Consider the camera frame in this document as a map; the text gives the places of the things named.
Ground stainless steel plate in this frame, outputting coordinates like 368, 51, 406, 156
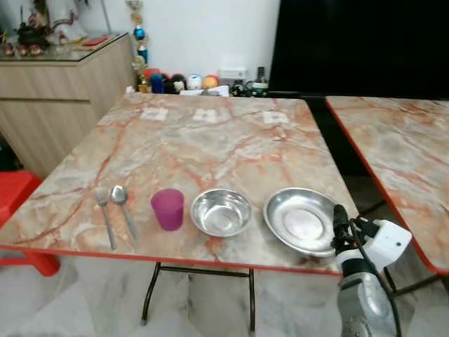
263, 187, 342, 258

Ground white paper label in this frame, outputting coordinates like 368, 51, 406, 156
192, 109, 218, 123
262, 111, 289, 126
141, 107, 169, 121

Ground stainless steel bowl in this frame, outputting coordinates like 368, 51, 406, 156
190, 187, 253, 238

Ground marble folding table with labels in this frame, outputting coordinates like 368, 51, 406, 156
0, 91, 363, 332

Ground purple plastic cup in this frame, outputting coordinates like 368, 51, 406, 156
150, 188, 185, 232

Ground white socket box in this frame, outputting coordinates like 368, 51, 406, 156
218, 67, 248, 81

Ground black round toy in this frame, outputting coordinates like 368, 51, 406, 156
168, 73, 187, 92

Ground silver metal spoon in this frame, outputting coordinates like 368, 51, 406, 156
110, 185, 140, 242

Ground blue container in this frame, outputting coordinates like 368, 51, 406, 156
149, 74, 165, 94

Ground silver metal fork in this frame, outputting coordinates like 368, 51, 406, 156
95, 187, 118, 251

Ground gold blue ornament pole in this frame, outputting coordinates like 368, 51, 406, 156
126, 0, 150, 93

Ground red flat tray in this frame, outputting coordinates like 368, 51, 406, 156
80, 35, 110, 48

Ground light wooden cabinet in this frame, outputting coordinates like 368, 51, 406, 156
0, 31, 135, 178

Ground red plastic stool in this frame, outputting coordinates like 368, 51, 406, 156
0, 170, 61, 277

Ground white figurine statue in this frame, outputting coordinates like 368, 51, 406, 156
42, 0, 89, 44

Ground dark teapot ornament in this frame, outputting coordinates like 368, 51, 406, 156
15, 7, 51, 51

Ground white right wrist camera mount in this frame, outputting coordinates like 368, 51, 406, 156
335, 219, 413, 274

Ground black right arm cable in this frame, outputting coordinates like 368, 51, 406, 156
349, 219, 403, 337

